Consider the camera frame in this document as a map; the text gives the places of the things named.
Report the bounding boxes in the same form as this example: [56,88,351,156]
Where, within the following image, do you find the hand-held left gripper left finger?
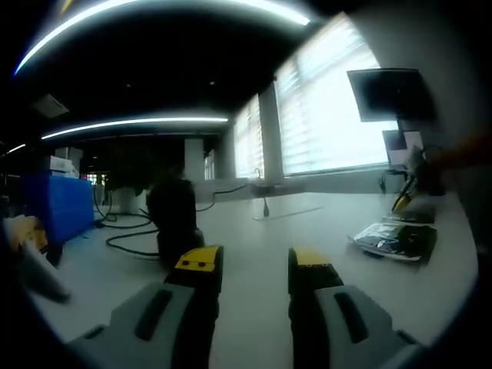
[67,244,224,369]

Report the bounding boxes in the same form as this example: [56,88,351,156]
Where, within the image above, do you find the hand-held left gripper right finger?
[288,247,422,369]

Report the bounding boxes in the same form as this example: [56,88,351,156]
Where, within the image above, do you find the silver sheet goods packet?
[382,209,436,224]

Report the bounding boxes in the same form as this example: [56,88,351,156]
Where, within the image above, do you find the green sheet goods packet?
[352,224,438,265]

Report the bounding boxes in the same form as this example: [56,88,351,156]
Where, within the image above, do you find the white handheld device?
[21,240,73,303]

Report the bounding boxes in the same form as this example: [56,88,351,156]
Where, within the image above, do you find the black barcode scanner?
[148,175,204,266]

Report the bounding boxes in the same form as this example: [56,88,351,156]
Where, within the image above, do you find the blue plastic box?
[22,175,95,247]

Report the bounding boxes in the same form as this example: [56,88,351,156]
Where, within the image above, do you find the steel sink with faucet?
[251,168,278,194]

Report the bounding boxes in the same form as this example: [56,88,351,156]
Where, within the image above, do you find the yellowish bag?
[3,215,49,254]

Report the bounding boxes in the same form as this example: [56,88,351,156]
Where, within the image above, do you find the green potted plant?
[109,153,155,213]

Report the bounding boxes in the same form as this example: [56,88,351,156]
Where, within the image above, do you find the white table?
[22,188,477,347]

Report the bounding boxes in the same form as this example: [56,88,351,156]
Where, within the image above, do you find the white boxes on blue box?
[48,155,81,178]

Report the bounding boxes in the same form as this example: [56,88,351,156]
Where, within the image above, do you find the white ceiling air vent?
[32,95,70,117]

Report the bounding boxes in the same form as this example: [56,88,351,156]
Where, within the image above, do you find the long white ceiling light strip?
[15,0,311,76]

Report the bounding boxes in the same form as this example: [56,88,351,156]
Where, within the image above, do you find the black cable bundle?
[378,168,408,194]

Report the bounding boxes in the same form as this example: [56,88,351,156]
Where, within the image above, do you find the black wall monitor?
[347,68,428,123]

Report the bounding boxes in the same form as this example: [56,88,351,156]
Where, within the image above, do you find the black cables on table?
[94,184,162,258]

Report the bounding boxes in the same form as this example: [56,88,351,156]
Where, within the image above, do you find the black power plug cable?
[213,183,271,221]

